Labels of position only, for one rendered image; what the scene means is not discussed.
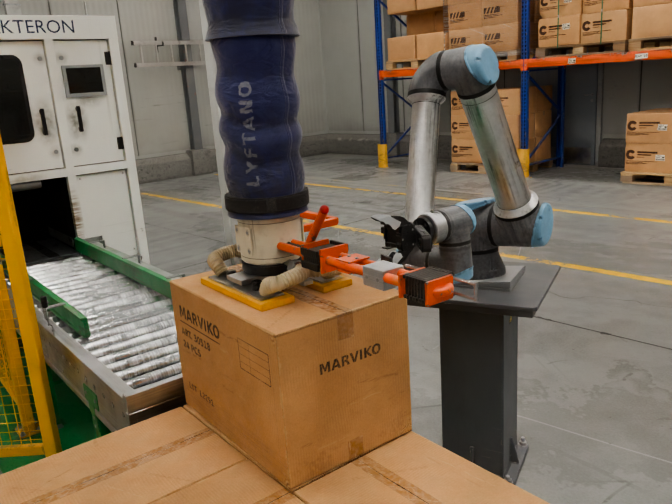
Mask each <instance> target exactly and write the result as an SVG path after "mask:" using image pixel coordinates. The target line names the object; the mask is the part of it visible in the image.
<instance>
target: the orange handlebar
mask: <svg viewBox="0 0 672 504"><path fill-rule="evenodd" d="M317 214H318V213H315V212H311V211H306V212H304V213H301V214H300V217H302V218H306V219H311V220H315V218H316V216H317ZM313 223H314V222H311V223H306V224H304V232H309V231H310V230H311V227H312V225H313ZM338 223H339V221H338V217H334V216H330V215H327V216H326V218H325V220H324V223H323V225H322V227H321V229H322V228H326V227H331V226H335V225H338ZM291 242H292V243H295V244H299V245H301V244H304V243H305V242H303V241H299V240H296V239H292V241H291ZM277 249H279V250H281V251H285V252H288V253H291V254H294V255H298V256H301V257H302V254H301V252H300V247H297V246H294V245H290V244H287V243H283V242H279V243H278V244H277ZM369 258H370V257H368V256H365V255H361V254H357V253H355V254H351V255H350V254H347V253H343V252H342V253H340V254H339V256H338V258H335V257H332V256H327V257H326V259H325V263H326V264H327V265H330V266H333V267H337V268H340V269H337V271H339V272H342V273H346V274H349V275H351V274H355V273H356V274H359V275H362V276H363V266H364V265H367V264H371V263H374V262H376V261H372V260H368V259H369ZM405 272H408V270H405V269H400V270H399V271H398V273H397V275H394V274H390V273H386V274H385V275H384V277H383V280H384V282H385V283H388V284H392V285H395V286H398V275H399V274H402V273H405ZM453 291H454V286H453V284H452V283H447V284H446V285H444V286H438V287H436V288H435V289H434V290H433V296H434V297H437V298H439V297H446V296H449V295H451V294H452V293H453Z"/></svg>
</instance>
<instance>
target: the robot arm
mask: <svg viewBox="0 0 672 504"><path fill-rule="evenodd" d="M498 67H499V63H498V59H497V57H496V54H495V53H494V51H493V50H492V49H491V48H490V47H489V46H487V45H485V44H478V45H474V44H472V45H468V46H465V47H460V48H455V49H450V50H442V51H439V52H436V53H434V54H433V55H431V56H430V57H428V58H427V59H426V60H425V61H424V62H423V63H422V64H421V65H420V66H419V68H418V69H417V71H416V72H415V74H414V76H413V77H412V79H411V82H410V84H409V88H408V97H407V99H408V100H409V101H410V102H411V104H412V114H411V130H410V145H409V161H408V176H407V191H406V207H405V218H404V217H401V216H391V215H380V214H378V215H373V216H371V218H372V219H374V220H375V221H379V222H381V223H380V224H382V225H384V226H382V227H381V233H382V234H383V235H384V239H385V246H384V247H382V248H383V249H387V250H388V249H391V248H397V249H396V251H392V252H390V253H389V254H388V255H387V256H389V257H391V258H393V263H396V264H399V265H403V266H404V269H405V270H408V271H412V270H413V269H410V268H406V267H405V264H409V265H413V266H417V267H420V268H422V267H425V268H427V267H430V266H432V267H436V268H440V269H444V270H448V271H452V272H455V276H454V277H458V278H462V279H466V280H484V279H491V278H496V277H500V276H502V275H504V274H505V273H506V267H505V264H504V262H503V260H502V258H501V256H500V253H499V248H498V246H509V247H532V248H533V247H542V246H544V245H546V244H547V243H548V241H549V239H550V237H551V233H552V229H553V210H552V207H551V205H550V204H549V203H546V202H543V203H540V202H539V199H538V196H537V194H536V193H535V192H533V191H531V190H529V188H528V185H527V182H526V178H525V175H524V172H523V169H522V166H521V163H520V159H519V156H518V153H517V150H516V147H515V144H514V141H513V137H512V134H511V131H510V128H509V125H508V122H507V119H506V115H505V112H504V109H503V106H502V103H501V100H500V96H499V93H498V90H497V87H496V81H497V80H498V78H499V68H498ZM448 90H456V92H457V95H458V98H459V99H460V101H461V103H462V106H463V109H464V112H465V115H466V117H467V120H468V123H469V126H470V129H471V131H472V134H473V137H474V140H475V143H476V145H477V148H478V151H479V154H480V157H481V159H482V162H483V165H484V168H485V171H486V173H487V176H488V179H489V182H490V185H491V187H492V190H493V193H494V196H495V198H494V197H486V198H478V199H472V200H467V201H463V202H459V203H457V204H455V205H451V206H449V207H446V208H442V209H438V210H434V199H435V183H436V167H437V151H438V136H439V120H440V105H441V104H442V103H443V102H444V101H445V100H446V93H447V91H448ZM495 199H496V200H495ZM437 243H439V247H437V246H432V245H433V244H437Z"/></svg>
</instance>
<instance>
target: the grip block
mask: <svg viewBox="0 0 672 504"><path fill-rule="evenodd" d="M348 251H349V247H348V244H347V243H342V242H339V241H335V240H330V243H329V239H328V238H326V239H322V240H318V241H314V242H310V243H305V244H301V247H300V252H301V254H302V260H301V265H302V267H303V268H306V269H309V270H312V271H315V272H320V270H321V274H324V273H327V272H331V271H335V270H337V269H340V268H337V267H333V266H330V265H327V264H326V263H325V259H326V257H327V256H332V257H335V258H338V256H339V254H340V253H342V252H343V253H347V254H348Z"/></svg>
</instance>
